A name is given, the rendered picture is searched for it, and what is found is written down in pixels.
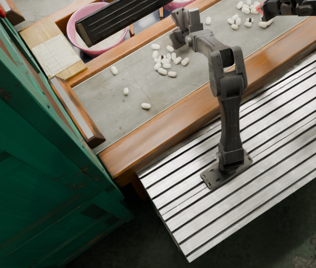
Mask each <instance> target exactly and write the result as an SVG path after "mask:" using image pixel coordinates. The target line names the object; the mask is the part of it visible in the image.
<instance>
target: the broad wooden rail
mask: <svg viewBox="0 0 316 268"><path fill-rule="evenodd" d="M315 51H316V16H310V17H309V18H307V19H306V20H304V21H303V22H301V23H300V24H298V25H296V26H295V27H293V28H292V29H290V30H288V31H287V32H286V33H284V34H283V35H281V36H279V37H278V38H276V39H275V40H273V41H272V42H270V43H268V44H267V45H265V46H264V47H262V48H261V49H259V50H258V51H256V52H255V53H253V54H252V55H250V56H249V57H247V58H246V59H244V63H245V69H246V74H247V80H248V86H247V89H246V90H244V95H243V96H242V99H243V98H245V97H246V96H248V95H249V94H251V93H252V92H254V91H256V90H257V89H258V88H260V87H261V86H263V85H264V84H266V83H267V82H269V81H270V80H271V79H273V78H274V77H276V76H277V75H279V74H281V73H282V72H283V71H285V70H286V69H288V68H289V67H291V66H292V65H294V64H295V63H296V62H298V61H299V60H301V59H303V58H304V57H306V56H308V55H310V54H311V53H313V52H315ZM220 114H221V113H220V105H219V101H218V99H217V97H214V96H213V94H212V92H211V88H210V82H208V83H207V84H205V85H204V86H202V87H201V88H199V89H197V90H196V91H194V92H193V93H191V94H190V95H188V96H187V97H185V98H184V99H182V100H180V101H179V102H177V103H176V104H174V105H173V106H171V107H170V108H168V109H167V110H165V111H164V112H162V113H160V114H159V115H157V116H156V117H154V118H152V119H151V120H149V121H148V122H146V123H145V124H143V125H142V126H140V127H139V128H137V129H136V130H134V131H133V132H131V133H130V134H128V135H126V136H125V137H123V138H122V139H120V140H119V141H117V142H115V143H114V144H113V145H111V146H110V147H108V148H106V149H105V150H103V151H102V152H100V153H98V154H97V157H98V159H99V160H100V162H101V164H102V165H103V166H104V168H105V170H106V171H107V173H108V174H109V176H110V178H111V179H112V180H113V181H114V182H115V184H116V185H117V186H118V187H119V188H120V189H121V188H122V187H124V186H125V185H127V184H128V183H130V182H131V181H133V180H134V179H136V178H137V175H136V173H135V172H136V171H138V170H139V169H141V168H142V167H143V166H145V165H146V164H148V163H149V162H151V161H152V160H154V159H155V158H157V157H158V156H160V155H161V154H163V153H164V152H166V151H167V150H169V149H170V148H172V147H174V146H175V145H177V144H179V143H181V142H182V141H184V140H185V139H187V138H188V137H190V136H191V135H193V134H194V133H195V132H197V131H198V129H199V130H200V128H201V127H202V126H204V125H205V124H207V123H208V122H210V121H211V120H213V119H214V118H216V117H217V116H218V115H220Z"/></svg>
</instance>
